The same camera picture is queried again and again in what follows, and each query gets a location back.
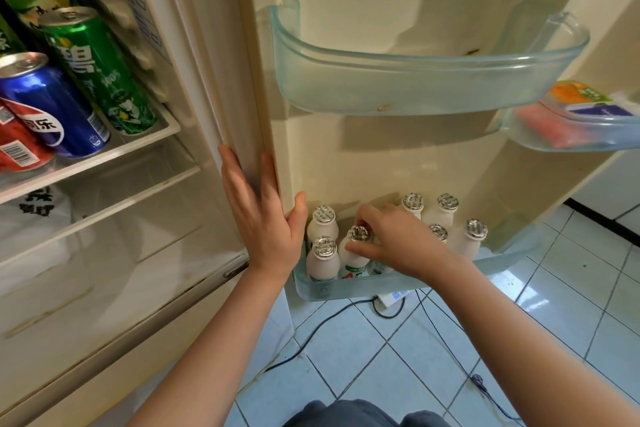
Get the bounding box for person's right hand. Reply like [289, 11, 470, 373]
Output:
[345, 203, 466, 286]

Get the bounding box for person's left hand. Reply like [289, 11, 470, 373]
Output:
[218, 143, 309, 284]

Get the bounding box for white yogurt bottle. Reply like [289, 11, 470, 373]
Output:
[339, 225, 375, 278]

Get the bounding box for cluster of small white bottles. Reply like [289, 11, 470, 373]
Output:
[305, 191, 489, 282]

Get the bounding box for white refrigerator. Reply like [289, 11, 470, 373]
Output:
[0, 0, 640, 427]

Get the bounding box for green Sprite can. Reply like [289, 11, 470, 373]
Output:
[39, 6, 157, 136]

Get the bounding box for blue Pepsi can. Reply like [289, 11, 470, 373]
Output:
[0, 52, 111, 159]

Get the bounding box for person's right forearm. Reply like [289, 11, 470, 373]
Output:
[425, 261, 640, 427]

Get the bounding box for person's left forearm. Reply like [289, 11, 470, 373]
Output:
[127, 266, 296, 427]

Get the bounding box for glass fridge shelf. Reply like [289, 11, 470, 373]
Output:
[0, 106, 181, 205]

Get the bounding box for white power strip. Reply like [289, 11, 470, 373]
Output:
[375, 289, 413, 312]

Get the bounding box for deep clear door bin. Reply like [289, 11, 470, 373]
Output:
[292, 219, 543, 302]

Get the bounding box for glass crisper cover shelf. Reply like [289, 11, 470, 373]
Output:
[0, 166, 202, 270]

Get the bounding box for small clear door bin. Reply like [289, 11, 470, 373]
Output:
[269, 0, 591, 116]
[502, 81, 640, 152]

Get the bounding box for red packet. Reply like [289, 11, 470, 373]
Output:
[515, 103, 576, 150]

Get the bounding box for white sink base cabinet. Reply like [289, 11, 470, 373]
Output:
[569, 151, 640, 238]

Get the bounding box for orange packet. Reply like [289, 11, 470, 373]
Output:
[547, 81, 613, 105]

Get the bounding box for printed clear plastic bag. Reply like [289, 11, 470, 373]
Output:
[0, 185, 71, 262]

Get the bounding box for white blue packet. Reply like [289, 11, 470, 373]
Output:
[569, 102, 637, 118]

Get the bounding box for blue instruction sticker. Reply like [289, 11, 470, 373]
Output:
[102, 0, 172, 65]

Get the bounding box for thick black power cable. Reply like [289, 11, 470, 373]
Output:
[263, 296, 407, 374]

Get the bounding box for thin black cable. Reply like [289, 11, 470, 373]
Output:
[415, 291, 525, 426]

